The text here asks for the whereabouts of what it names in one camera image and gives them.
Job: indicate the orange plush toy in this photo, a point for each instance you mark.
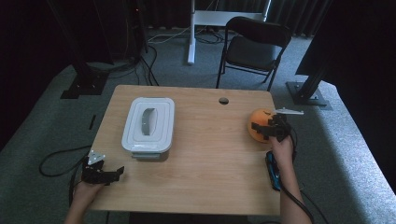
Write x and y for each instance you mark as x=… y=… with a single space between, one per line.
x=258 y=119

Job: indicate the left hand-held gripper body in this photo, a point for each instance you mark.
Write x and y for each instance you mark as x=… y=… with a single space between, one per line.
x=93 y=172

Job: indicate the blue toy car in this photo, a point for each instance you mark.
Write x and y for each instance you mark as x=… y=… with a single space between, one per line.
x=272 y=172

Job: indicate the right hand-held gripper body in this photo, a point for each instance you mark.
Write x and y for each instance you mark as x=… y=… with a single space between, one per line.
x=280 y=126

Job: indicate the black metal stand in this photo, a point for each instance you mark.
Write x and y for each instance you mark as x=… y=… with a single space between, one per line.
x=306 y=93
x=84 y=81

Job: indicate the white desk frame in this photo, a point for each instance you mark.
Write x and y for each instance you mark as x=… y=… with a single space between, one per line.
x=214 y=17

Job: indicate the person's right hand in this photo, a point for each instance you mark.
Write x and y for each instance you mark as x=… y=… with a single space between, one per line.
x=282 y=154

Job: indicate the clear brown storage box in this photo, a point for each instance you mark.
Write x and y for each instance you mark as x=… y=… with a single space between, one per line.
x=151 y=156

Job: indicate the white storage box lid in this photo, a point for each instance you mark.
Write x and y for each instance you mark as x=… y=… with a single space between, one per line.
x=148 y=124

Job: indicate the black folding chair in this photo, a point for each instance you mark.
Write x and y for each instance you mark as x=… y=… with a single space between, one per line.
x=252 y=49

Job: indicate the small black strip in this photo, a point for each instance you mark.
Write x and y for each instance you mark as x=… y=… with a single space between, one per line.
x=92 y=122

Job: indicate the person's left hand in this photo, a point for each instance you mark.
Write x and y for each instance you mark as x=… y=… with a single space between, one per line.
x=87 y=193

